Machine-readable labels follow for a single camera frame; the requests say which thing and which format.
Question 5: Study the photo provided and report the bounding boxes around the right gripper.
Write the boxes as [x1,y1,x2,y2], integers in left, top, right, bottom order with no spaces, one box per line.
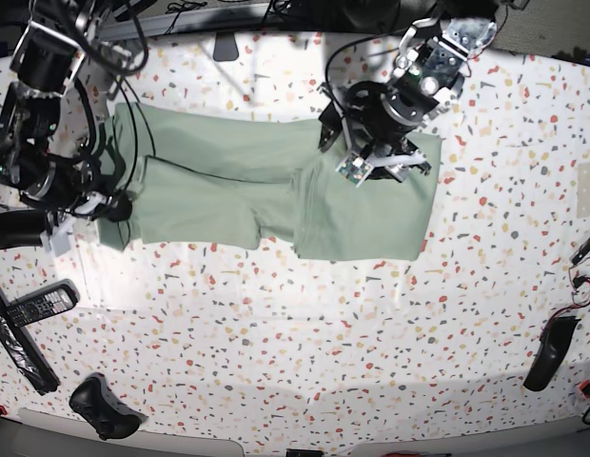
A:
[18,161,132,238]

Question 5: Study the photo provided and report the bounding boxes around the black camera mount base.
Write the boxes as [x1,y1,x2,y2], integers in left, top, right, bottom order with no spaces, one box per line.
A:
[212,31,239,62]

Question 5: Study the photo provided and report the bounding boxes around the black game controller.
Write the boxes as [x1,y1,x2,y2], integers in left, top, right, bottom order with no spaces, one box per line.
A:
[69,376,142,441]

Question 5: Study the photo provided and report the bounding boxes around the black remote control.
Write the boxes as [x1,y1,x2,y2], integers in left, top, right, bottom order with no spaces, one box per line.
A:
[7,280,80,328]

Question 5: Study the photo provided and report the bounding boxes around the black cylinder bottle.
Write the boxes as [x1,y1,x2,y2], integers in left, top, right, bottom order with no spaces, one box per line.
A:
[0,209,47,249]

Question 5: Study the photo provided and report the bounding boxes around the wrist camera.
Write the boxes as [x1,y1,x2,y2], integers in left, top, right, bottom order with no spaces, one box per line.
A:
[335,152,375,188]
[40,224,70,257]

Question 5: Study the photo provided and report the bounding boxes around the red and black wires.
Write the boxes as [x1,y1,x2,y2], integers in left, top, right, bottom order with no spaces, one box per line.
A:
[541,232,590,334]

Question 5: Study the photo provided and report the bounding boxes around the green T-shirt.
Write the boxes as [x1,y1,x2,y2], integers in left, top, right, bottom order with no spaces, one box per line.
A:
[96,104,442,261]

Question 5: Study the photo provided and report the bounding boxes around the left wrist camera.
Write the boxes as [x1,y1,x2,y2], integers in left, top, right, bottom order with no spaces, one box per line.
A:
[335,152,375,188]

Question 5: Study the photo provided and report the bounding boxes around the long black bar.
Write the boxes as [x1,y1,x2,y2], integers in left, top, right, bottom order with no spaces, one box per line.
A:
[0,289,60,395]

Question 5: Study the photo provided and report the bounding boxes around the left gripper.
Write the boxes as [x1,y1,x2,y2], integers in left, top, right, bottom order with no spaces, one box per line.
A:
[318,81,431,183]

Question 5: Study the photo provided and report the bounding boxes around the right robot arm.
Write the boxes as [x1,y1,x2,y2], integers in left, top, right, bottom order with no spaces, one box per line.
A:
[0,1,148,222]

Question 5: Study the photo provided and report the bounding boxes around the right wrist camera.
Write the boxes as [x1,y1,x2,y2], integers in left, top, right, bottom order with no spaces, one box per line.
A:
[40,224,70,257]

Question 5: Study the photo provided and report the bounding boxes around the terrazzo pattern table cloth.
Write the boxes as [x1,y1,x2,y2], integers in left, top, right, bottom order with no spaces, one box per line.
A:
[0,50,590,455]

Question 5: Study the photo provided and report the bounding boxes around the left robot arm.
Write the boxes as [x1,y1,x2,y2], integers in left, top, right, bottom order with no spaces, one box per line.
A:
[107,16,496,235]

